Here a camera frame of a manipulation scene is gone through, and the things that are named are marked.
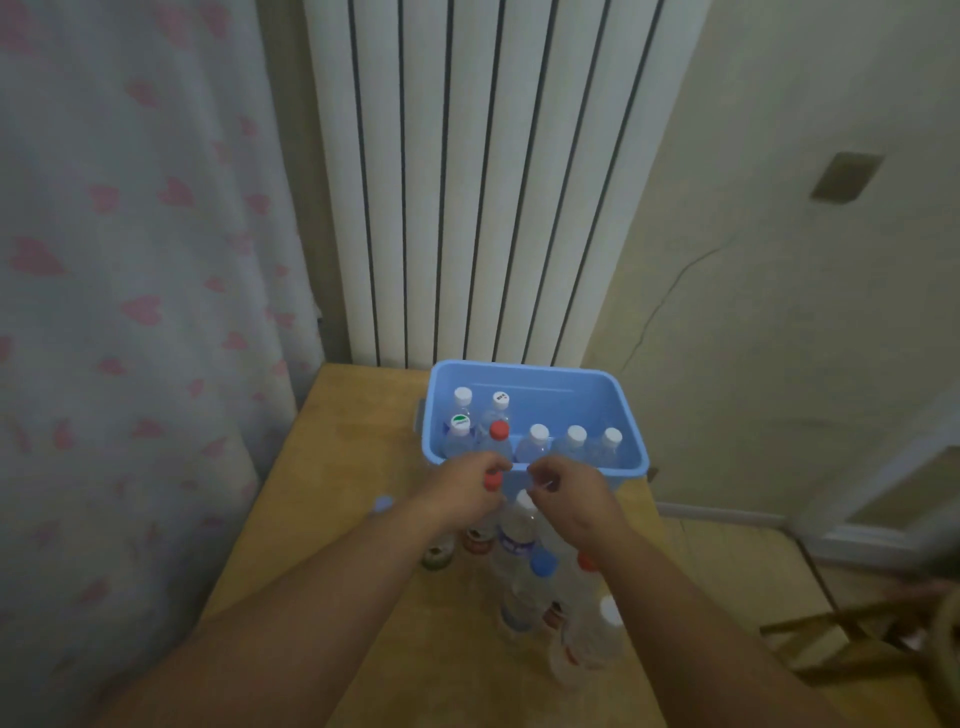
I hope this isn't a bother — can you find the white baseboard strip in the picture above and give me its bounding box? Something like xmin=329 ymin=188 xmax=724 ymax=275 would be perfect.
xmin=658 ymin=502 xmax=789 ymax=528

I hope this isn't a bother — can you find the white door frame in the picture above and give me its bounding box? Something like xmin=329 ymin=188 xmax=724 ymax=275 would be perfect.
xmin=787 ymin=389 xmax=960 ymax=571

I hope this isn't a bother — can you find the person's left forearm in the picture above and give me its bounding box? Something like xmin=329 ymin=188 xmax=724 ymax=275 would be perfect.
xmin=97 ymin=498 xmax=451 ymax=728

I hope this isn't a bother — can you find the person's right forearm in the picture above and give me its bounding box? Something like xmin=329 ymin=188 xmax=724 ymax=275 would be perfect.
xmin=596 ymin=524 xmax=849 ymax=728

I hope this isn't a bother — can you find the person's left hand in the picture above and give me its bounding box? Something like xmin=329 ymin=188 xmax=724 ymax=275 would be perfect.
xmin=416 ymin=449 xmax=515 ymax=545

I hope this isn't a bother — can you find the bottle with green-white cap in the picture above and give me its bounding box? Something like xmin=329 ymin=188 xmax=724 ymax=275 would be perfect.
xmin=442 ymin=412 xmax=478 ymax=460

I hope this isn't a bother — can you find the wooden table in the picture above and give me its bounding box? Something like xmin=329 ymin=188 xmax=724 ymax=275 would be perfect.
xmin=198 ymin=363 xmax=691 ymax=728

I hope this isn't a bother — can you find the white ribbed radiator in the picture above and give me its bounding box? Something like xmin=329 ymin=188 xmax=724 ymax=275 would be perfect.
xmin=303 ymin=0 xmax=714 ymax=370

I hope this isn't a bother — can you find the blue plastic bin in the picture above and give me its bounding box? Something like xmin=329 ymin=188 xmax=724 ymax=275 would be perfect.
xmin=412 ymin=358 xmax=651 ymax=500

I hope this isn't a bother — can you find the pink heart print curtain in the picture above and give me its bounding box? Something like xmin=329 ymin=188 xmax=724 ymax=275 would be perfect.
xmin=0 ymin=0 xmax=325 ymax=728

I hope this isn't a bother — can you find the group of plastic water bottles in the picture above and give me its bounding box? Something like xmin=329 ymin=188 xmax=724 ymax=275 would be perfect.
xmin=367 ymin=470 xmax=628 ymax=691

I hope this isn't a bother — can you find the wooden chair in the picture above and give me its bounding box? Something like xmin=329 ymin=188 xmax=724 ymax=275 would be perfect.
xmin=761 ymin=577 xmax=935 ymax=699

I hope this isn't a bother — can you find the person's right hand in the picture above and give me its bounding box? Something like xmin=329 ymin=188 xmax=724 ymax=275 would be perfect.
xmin=527 ymin=453 xmax=628 ymax=556

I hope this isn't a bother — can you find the grey wall plate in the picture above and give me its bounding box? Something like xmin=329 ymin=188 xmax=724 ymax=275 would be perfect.
xmin=809 ymin=151 xmax=886 ymax=205

